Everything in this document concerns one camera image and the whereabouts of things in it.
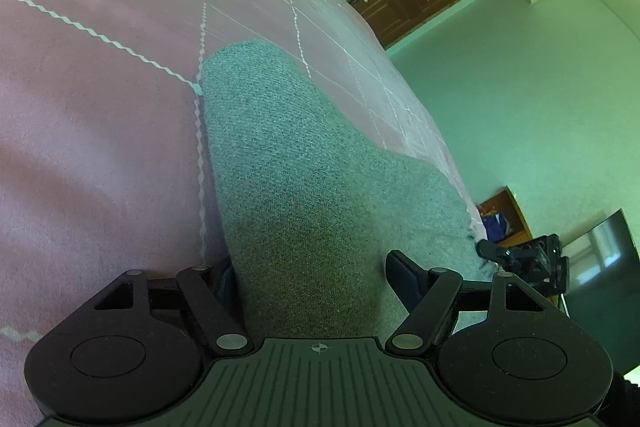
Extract grey pants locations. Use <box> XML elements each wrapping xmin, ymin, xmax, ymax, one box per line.
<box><xmin>202</xmin><ymin>40</ymin><xmax>495</xmax><ymax>339</ymax></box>

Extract pink quilted bedspread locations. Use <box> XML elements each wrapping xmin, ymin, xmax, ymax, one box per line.
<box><xmin>1</xmin><ymin>0</ymin><xmax>462</xmax><ymax>426</ymax></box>

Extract dark glossy cabinet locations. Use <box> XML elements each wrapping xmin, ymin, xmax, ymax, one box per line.
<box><xmin>563</xmin><ymin>210</ymin><xmax>640</xmax><ymax>374</ymax></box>

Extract wooden box with clothes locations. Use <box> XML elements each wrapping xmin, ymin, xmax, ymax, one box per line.
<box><xmin>477</xmin><ymin>186</ymin><xmax>534</xmax><ymax>248</ymax></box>

